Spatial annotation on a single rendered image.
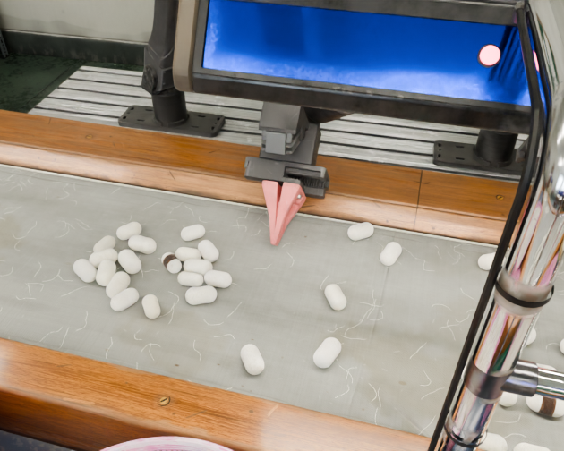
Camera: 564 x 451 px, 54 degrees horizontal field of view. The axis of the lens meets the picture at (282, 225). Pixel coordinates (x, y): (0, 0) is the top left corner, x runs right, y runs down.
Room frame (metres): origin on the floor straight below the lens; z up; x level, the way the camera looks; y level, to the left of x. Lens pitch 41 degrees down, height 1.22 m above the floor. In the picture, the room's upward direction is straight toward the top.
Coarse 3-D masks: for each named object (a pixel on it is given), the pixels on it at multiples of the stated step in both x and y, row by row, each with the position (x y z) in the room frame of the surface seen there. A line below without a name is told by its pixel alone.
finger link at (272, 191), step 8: (296, 176) 0.58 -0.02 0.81; (264, 184) 0.55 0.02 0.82; (272, 184) 0.54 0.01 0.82; (280, 184) 0.56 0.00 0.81; (304, 184) 0.57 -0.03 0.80; (312, 184) 0.57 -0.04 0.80; (320, 184) 0.57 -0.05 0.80; (264, 192) 0.54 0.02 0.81; (272, 192) 0.54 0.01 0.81; (280, 192) 0.56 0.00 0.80; (304, 192) 0.57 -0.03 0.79; (312, 192) 0.57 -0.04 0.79; (320, 192) 0.57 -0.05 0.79; (272, 200) 0.53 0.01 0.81; (272, 208) 0.53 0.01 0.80; (272, 216) 0.52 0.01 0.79; (272, 224) 0.52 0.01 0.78; (272, 232) 0.51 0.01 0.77; (272, 240) 0.51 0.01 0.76
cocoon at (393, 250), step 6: (390, 246) 0.50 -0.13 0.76; (396, 246) 0.50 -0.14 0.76; (384, 252) 0.49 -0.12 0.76; (390, 252) 0.49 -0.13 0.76; (396, 252) 0.49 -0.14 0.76; (384, 258) 0.49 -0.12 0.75; (390, 258) 0.48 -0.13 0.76; (396, 258) 0.49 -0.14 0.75; (384, 264) 0.49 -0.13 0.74; (390, 264) 0.48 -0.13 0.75
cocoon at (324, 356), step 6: (324, 342) 0.36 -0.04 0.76; (330, 342) 0.36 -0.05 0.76; (336, 342) 0.36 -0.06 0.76; (318, 348) 0.35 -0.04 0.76; (324, 348) 0.35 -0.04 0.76; (330, 348) 0.35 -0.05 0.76; (336, 348) 0.35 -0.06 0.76; (318, 354) 0.34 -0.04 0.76; (324, 354) 0.34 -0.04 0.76; (330, 354) 0.34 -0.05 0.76; (336, 354) 0.35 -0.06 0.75; (318, 360) 0.34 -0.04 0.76; (324, 360) 0.34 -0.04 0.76; (330, 360) 0.34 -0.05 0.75; (318, 366) 0.34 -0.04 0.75; (324, 366) 0.33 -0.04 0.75
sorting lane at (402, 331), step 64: (0, 192) 0.64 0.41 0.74; (64, 192) 0.64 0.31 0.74; (128, 192) 0.64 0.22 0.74; (0, 256) 0.51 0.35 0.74; (64, 256) 0.51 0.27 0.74; (256, 256) 0.51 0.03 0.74; (320, 256) 0.51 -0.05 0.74; (448, 256) 0.51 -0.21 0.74; (0, 320) 0.40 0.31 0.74; (64, 320) 0.40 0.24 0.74; (128, 320) 0.40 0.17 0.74; (192, 320) 0.40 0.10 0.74; (256, 320) 0.40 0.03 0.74; (320, 320) 0.40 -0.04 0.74; (384, 320) 0.40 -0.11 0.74; (448, 320) 0.40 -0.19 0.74; (256, 384) 0.32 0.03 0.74; (320, 384) 0.32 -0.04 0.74; (384, 384) 0.32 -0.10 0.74; (448, 384) 0.32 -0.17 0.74; (512, 448) 0.25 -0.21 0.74
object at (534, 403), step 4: (536, 396) 0.29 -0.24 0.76; (540, 396) 0.29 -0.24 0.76; (528, 400) 0.29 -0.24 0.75; (532, 400) 0.29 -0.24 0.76; (536, 400) 0.29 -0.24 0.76; (540, 400) 0.29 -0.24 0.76; (560, 400) 0.29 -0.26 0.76; (528, 404) 0.29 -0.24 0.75; (532, 404) 0.29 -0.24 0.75; (536, 404) 0.29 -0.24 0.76; (540, 404) 0.29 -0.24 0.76; (556, 404) 0.28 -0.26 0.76; (560, 404) 0.28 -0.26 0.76; (532, 408) 0.29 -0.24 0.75; (536, 408) 0.29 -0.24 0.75; (556, 408) 0.28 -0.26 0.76; (560, 408) 0.28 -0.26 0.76; (556, 412) 0.28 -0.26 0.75; (560, 412) 0.28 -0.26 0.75; (552, 416) 0.28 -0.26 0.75; (556, 416) 0.28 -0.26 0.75
